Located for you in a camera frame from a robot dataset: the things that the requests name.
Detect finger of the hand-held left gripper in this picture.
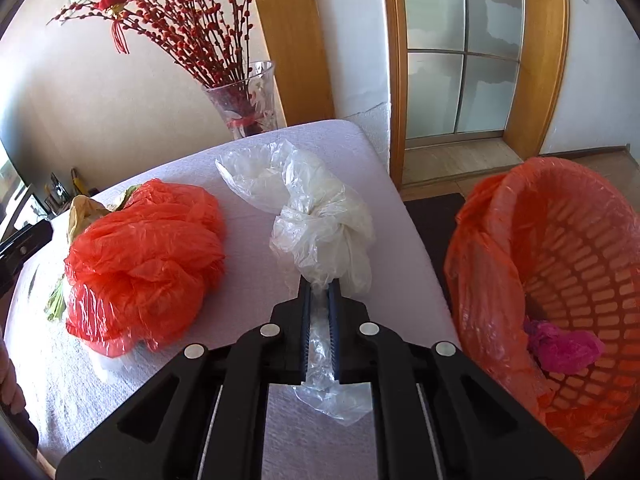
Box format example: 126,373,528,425
0,221,54,296

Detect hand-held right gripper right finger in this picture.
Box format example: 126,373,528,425
327,279,585,480

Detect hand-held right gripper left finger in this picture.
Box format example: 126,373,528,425
56,277,313,480

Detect clear plastic bag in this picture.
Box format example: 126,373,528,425
215,139,376,428

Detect red plastic bag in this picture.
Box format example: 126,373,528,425
64,179,227,358

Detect red-lined waste basket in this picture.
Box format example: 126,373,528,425
444,156,640,478

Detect pink plastic bag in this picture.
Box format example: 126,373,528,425
524,320,605,375

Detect plastic trash basket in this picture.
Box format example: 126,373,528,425
446,157,640,478

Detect person's left hand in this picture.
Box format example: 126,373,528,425
0,342,27,415

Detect shiny metal object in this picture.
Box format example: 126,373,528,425
45,172,69,209

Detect flat screen television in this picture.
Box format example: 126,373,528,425
0,140,22,183

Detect dark floor mat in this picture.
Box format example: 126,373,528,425
404,192,468,281

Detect lavender tablecloth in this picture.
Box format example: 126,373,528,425
5,120,461,480

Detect glass vase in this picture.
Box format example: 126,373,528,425
201,61,280,141

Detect wooden framed glass door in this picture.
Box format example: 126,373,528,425
380,0,571,196

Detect red lantern ornament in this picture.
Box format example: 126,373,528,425
97,0,133,55

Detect red berry branches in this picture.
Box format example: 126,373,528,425
47,0,256,90

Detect wooden wall panel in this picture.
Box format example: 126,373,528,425
250,0,335,129

